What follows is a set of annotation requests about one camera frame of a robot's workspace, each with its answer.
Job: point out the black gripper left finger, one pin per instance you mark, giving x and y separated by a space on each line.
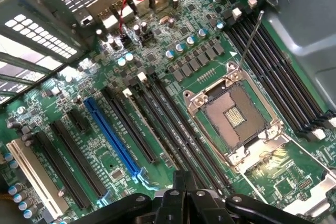
168 208

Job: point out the green motherboard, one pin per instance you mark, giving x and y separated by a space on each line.
162 51

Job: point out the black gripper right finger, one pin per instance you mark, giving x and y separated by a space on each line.
202 208

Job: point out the black RAM slot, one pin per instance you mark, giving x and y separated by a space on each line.
278 77
286 70
267 82
294 64

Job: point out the silver socket cover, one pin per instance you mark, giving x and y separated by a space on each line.
309 195

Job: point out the metal rear port block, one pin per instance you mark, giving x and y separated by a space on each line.
131 1

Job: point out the short black expansion slot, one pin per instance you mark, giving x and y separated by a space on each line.
78 120

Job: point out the thin metal locking lever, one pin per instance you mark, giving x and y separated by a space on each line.
251 37

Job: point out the blue expansion slot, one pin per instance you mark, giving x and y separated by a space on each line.
113 137

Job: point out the white expansion slot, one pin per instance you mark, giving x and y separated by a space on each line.
36 179

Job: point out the grey metal PC case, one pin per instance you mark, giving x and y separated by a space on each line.
302 24

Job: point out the CPU socket with metal frame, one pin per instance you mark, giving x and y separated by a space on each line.
233 119

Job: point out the long black expansion slot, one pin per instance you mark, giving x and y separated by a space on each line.
191 134
170 134

